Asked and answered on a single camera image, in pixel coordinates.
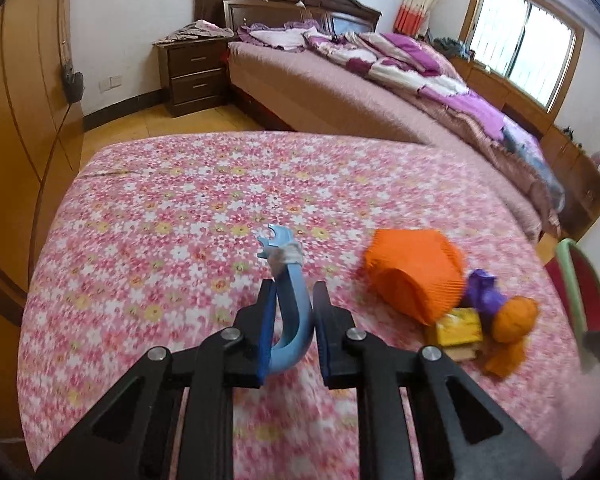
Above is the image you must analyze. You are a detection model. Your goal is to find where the purple and orange toy figure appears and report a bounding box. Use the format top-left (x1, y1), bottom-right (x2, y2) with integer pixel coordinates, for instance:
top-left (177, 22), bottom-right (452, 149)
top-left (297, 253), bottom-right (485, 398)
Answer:
top-left (482, 296), bottom-right (539, 378)

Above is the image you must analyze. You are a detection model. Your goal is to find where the tan cardboard piece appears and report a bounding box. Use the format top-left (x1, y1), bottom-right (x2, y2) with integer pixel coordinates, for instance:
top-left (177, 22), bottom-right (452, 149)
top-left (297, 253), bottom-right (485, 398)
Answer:
top-left (442, 342), bottom-right (481, 363)

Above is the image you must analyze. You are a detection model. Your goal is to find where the wooden wardrobe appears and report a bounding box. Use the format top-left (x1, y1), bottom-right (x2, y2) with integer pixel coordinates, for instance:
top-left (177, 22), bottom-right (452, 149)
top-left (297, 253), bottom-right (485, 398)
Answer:
top-left (0, 0), bottom-right (86, 311)

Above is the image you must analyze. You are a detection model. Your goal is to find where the long wooden cabinet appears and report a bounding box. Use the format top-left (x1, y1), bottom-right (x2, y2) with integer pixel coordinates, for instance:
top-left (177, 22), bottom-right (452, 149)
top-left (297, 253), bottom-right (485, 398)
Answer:
top-left (430, 35), bottom-right (600, 241)

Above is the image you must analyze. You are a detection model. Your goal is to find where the pink clothes pile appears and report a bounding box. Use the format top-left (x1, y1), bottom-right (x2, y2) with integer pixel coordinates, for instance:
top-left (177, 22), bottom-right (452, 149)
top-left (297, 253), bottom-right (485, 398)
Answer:
top-left (152, 19), bottom-right (236, 46)

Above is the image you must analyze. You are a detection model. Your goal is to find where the red bucket with green rim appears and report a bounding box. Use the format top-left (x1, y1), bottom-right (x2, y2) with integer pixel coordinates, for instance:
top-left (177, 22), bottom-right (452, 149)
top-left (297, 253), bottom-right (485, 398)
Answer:
top-left (555, 238), bottom-right (600, 336)

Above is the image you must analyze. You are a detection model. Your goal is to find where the blue plaid cloth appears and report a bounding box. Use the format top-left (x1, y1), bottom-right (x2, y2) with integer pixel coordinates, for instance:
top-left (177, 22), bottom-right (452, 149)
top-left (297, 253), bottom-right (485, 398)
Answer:
top-left (502, 125), bottom-right (566, 211)

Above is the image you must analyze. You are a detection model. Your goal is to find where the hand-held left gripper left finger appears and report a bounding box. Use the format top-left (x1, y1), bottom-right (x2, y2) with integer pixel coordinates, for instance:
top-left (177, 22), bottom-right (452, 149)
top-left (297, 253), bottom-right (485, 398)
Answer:
top-left (35, 280), bottom-right (276, 480)

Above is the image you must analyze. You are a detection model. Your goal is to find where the orange corrugated paper cup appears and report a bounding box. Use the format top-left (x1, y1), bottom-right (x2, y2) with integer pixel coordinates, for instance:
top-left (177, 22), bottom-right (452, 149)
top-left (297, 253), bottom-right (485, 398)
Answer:
top-left (364, 228), bottom-right (467, 325)

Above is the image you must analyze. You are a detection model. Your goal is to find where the light blue curved plastic piece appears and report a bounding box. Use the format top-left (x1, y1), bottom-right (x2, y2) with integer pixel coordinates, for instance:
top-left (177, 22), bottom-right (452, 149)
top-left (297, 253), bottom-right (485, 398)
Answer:
top-left (256, 225), bottom-right (315, 373)

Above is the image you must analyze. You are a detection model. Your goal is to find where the dark wooden nightstand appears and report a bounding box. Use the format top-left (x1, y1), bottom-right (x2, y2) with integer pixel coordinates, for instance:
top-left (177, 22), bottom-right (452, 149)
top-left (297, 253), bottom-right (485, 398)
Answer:
top-left (152, 35), bottom-right (236, 118)

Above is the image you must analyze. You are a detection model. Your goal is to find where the yellow toy block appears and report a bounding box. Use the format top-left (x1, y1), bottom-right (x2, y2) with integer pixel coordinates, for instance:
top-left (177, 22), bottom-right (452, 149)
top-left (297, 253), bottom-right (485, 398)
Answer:
top-left (432, 308), bottom-right (485, 348)

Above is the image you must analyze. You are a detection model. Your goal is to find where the window with wooden frame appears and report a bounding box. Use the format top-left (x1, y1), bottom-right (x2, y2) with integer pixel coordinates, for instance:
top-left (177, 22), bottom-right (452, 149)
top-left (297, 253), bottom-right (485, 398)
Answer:
top-left (460, 0), bottom-right (586, 113)

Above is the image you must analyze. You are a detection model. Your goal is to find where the white pillow with purple frill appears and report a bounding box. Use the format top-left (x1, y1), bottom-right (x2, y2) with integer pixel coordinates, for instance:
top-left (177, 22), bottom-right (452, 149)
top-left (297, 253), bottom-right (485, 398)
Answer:
top-left (237, 20), bottom-right (321, 52)

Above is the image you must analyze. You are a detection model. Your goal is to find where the purple and white quilt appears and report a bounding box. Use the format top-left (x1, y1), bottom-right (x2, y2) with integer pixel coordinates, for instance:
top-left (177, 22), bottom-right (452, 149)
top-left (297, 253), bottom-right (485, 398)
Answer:
top-left (302, 30), bottom-right (546, 156)

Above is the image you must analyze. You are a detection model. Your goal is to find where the black hanging bag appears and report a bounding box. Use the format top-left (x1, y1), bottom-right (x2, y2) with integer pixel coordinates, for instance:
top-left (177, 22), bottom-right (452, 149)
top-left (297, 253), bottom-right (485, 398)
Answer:
top-left (61, 62), bottom-right (86, 103)

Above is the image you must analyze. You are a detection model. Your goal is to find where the bed with purple quilt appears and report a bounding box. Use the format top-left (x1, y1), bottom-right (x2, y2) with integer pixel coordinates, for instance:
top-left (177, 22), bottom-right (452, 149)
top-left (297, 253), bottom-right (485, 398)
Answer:
top-left (227, 40), bottom-right (566, 241)

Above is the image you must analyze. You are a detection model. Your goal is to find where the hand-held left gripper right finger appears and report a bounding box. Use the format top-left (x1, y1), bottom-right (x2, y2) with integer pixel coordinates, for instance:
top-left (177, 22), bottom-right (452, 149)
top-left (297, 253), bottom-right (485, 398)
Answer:
top-left (312, 281), bottom-right (563, 480)

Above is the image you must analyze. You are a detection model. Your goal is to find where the purple wrapper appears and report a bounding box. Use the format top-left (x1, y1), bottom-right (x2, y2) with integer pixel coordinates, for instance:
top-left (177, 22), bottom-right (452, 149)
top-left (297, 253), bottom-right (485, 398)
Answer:
top-left (465, 268), bottom-right (506, 331)

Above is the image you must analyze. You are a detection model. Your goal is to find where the pink floral tablecloth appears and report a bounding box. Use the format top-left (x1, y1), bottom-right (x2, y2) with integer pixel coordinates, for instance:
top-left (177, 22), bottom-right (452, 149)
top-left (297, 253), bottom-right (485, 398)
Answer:
top-left (17, 130), bottom-right (600, 480)

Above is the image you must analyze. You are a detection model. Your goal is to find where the blue grey clothes pile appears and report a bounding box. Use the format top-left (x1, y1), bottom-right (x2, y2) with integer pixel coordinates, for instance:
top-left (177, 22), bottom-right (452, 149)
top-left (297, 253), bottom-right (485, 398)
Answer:
top-left (432, 36), bottom-right (473, 58)

